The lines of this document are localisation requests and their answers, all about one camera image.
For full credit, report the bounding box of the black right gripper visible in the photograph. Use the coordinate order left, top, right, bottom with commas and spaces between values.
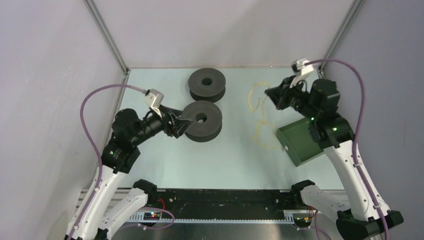
265, 75, 320, 121

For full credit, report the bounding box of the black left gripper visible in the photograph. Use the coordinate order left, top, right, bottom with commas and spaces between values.
132, 104, 195, 145

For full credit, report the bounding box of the dark grey spool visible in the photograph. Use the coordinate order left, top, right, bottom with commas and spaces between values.
187, 67, 226, 103
181, 100, 223, 143

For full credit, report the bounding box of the yellow wire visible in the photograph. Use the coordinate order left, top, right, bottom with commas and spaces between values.
247, 82, 282, 152

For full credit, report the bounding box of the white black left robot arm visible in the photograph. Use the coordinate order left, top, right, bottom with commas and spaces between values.
64, 105, 193, 240

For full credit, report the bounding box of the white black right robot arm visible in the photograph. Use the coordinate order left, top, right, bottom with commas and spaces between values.
265, 76, 404, 240

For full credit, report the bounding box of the green tray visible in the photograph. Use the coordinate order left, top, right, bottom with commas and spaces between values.
275, 118, 324, 167

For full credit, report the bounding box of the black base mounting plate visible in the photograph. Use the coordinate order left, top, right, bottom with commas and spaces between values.
146, 188, 307, 218

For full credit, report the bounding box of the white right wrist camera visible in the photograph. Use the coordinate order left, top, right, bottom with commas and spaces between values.
289, 58, 315, 88

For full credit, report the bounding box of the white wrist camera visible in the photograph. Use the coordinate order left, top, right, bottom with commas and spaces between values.
144, 88, 164, 118
289, 58, 315, 88

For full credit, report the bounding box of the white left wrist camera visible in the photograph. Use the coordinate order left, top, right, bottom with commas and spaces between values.
144, 88, 164, 118

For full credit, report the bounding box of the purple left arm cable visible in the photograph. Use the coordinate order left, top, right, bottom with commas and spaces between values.
66, 84, 149, 240

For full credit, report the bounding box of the white slotted cable duct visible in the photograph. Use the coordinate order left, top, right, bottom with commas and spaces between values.
126, 211, 295, 224

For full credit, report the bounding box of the right aluminium frame post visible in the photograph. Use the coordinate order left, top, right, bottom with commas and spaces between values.
324, 0, 365, 59

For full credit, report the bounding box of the aluminium frame post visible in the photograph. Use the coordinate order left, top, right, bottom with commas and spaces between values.
324, 0, 365, 59
83, 0, 129, 75

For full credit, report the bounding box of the left aluminium frame post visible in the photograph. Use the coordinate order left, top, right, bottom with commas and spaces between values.
83, 0, 129, 75

